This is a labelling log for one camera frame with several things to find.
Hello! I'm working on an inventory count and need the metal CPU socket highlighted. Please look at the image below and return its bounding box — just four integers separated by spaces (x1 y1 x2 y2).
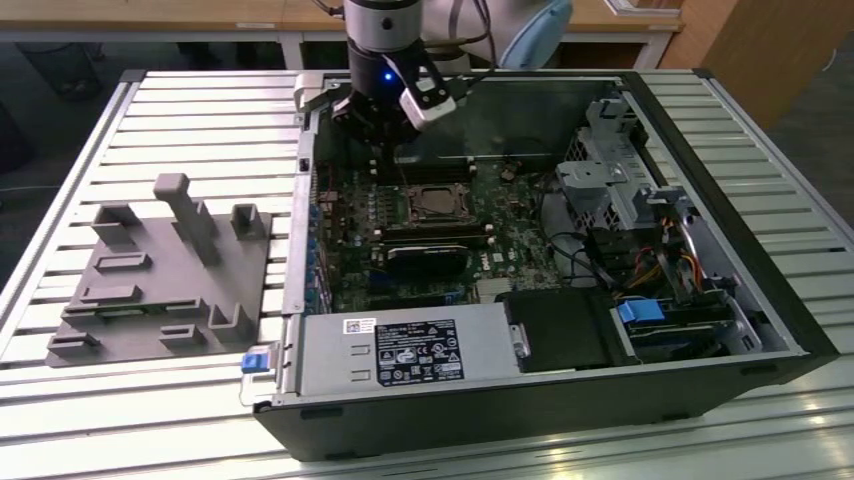
397 182 478 226

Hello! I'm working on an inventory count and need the black drive bay cover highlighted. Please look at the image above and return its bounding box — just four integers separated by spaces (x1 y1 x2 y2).
498 287 633 375

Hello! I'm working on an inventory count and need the black graphics card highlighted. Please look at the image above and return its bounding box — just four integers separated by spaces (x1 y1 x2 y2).
383 242 473 281

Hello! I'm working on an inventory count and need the green motherboard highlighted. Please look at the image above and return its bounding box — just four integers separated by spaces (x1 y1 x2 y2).
310 149 586 314

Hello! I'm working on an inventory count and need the grey metal drive cage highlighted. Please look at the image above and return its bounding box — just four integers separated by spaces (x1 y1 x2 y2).
553 97 695 231

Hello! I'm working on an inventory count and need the small silver heatsink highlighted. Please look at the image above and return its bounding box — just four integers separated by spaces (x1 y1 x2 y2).
477 279 515 301

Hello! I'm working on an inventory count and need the grey parts rack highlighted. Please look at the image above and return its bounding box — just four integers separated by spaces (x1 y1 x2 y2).
43 172 275 370

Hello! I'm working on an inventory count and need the grey power supply unit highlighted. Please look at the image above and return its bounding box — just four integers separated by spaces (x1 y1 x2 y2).
292 302 533 399

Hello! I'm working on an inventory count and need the wooden cabinet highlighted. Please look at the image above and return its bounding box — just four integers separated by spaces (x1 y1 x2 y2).
657 0 854 132

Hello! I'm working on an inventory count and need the blue disk carrier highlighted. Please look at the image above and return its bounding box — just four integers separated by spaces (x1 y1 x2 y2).
617 298 667 325

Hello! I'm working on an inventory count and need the black PC case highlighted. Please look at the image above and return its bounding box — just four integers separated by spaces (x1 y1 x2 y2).
251 68 841 464

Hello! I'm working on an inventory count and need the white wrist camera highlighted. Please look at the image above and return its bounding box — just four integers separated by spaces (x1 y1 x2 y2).
398 74 459 132

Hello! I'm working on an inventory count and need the wooden desk with white frame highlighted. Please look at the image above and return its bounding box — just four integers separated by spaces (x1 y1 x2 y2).
0 0 686 71

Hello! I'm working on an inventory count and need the yellow power wire bundle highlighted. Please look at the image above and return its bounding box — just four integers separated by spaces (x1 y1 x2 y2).
626 248 670 291

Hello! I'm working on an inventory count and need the orange power wire bundle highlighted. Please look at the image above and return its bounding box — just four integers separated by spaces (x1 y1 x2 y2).
681 252 707 296

